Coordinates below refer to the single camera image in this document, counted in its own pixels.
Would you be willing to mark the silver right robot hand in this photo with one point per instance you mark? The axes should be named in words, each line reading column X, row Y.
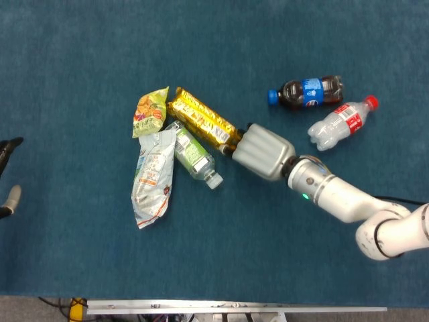
column 264, row 152

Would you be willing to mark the cola bottle blue cap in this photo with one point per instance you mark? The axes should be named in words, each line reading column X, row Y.
column 295, row 94

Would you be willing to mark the clear bottle green label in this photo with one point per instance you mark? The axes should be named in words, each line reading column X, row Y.
column 194, row 157

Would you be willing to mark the clear bottle red label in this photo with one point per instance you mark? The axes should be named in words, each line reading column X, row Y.
column 335, row 127

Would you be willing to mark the gold foil biscuit package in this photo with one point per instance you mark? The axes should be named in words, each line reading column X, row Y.
column 197, row 114

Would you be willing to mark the white snack bag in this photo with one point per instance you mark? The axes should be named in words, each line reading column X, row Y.
column 152, row 174

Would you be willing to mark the yellow green snack bag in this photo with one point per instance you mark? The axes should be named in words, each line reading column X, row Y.
column 149, row 114

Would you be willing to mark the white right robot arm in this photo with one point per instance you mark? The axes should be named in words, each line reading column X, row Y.
column 335, row 198

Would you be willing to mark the blue felt table cloth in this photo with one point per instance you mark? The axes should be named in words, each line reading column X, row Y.
column 100, row 67

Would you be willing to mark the yellow plastic part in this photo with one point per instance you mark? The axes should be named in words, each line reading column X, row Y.
column 77, row 310

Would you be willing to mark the aluminium rail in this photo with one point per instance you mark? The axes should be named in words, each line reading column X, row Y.
column 234, row 307

